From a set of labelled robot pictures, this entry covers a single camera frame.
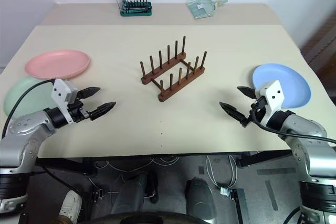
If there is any blue plate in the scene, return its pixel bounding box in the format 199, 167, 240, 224
251, 62, 312, 109

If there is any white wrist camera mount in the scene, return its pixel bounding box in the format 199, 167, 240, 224
255, 79, 286, 127
50, 78, 79, 124

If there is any pink plate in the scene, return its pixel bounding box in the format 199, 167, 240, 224
25, 49, 92, 80

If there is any green plate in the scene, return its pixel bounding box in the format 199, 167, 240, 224
3, 76, 57, 117

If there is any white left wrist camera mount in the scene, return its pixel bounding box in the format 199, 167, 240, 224
50, 78, 79, 124

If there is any black table foot with bracket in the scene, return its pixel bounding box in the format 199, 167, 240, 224
219, 186, 250, 224

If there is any black table frame brace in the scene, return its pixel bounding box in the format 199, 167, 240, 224
236, 150, 292, 168

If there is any wide dark rounded rim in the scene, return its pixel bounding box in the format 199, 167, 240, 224
90, 209, 209, 224

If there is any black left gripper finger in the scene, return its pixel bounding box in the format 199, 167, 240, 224
78, 86, 101, 101
89, 101, 117, 122

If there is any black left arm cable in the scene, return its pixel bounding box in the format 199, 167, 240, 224
1, 78, 56, 140

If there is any wooden dish rack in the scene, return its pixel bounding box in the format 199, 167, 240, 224
140, 35, 208, 103

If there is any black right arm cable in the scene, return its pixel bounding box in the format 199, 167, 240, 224
249, 98, 336, 145

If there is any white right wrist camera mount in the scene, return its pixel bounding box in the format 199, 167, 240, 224
255, 79, 286, 127

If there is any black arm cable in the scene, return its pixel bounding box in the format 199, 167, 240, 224
1, 78, 56, 140
249, 98, 336, 145

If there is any beige table mat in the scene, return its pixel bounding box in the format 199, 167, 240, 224
0, 24, 328, 159

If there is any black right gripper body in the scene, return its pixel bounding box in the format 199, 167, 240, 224
240, 95, 268, 128

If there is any dark rounded shape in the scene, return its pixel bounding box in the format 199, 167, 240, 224
185, 177, 219, 220
117, 172, 159, 210

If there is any white sneaker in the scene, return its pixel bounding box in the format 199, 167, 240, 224
58, 189, 82, 222

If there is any white cable loop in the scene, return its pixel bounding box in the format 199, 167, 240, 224
206, 155, 238, 188

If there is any clear plastic dustpan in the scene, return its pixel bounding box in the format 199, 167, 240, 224
186, 0, 229, 20

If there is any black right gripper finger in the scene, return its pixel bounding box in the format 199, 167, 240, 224
218, 102, 248, 125
236, 86, 257, 99

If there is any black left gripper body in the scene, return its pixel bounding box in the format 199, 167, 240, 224
67, 99, 93, 123

